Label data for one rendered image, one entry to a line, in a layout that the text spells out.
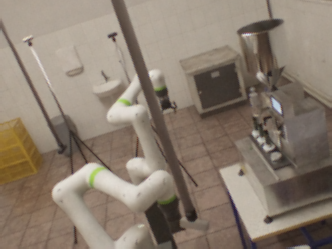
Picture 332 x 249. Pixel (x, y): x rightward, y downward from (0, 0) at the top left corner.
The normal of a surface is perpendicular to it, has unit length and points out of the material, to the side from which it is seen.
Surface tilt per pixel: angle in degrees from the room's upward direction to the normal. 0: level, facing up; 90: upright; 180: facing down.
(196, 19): 90
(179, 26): 90
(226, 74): 90
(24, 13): 90
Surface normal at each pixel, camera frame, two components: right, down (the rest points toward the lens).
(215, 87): 0.13, 0.40
